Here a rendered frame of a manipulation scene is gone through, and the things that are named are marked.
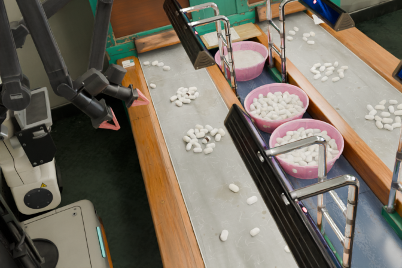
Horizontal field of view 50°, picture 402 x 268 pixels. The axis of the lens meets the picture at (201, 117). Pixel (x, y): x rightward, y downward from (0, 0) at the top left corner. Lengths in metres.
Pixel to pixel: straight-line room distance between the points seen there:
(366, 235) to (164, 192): 0.67
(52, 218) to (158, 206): 0.93
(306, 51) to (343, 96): 0.41
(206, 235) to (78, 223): 0.96
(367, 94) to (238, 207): 0.78
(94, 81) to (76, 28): 1.83
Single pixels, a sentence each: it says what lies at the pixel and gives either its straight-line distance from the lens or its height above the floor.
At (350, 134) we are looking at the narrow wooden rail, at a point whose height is 0.76.
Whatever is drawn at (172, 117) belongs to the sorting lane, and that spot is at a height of 0.74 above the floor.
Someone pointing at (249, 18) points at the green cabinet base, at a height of 0.80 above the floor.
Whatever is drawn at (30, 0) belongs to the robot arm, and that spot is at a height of 1.49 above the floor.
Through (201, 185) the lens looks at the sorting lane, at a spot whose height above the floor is 0.74.
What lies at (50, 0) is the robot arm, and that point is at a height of 1.33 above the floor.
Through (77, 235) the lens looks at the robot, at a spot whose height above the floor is 0.28.
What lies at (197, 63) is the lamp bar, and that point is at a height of 1.07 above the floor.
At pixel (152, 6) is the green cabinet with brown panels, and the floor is 1.00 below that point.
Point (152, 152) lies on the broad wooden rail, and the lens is 1.71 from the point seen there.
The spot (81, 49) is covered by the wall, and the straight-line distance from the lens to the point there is 3.24.
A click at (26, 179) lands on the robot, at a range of 1.71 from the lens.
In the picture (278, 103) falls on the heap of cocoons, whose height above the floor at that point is 0.73.
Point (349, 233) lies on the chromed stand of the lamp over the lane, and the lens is 1.20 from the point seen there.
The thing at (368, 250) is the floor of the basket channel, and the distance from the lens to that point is 1.47.
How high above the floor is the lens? 1.87
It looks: 37 degrees down
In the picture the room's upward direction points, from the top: 11 degrees counter-clockwise
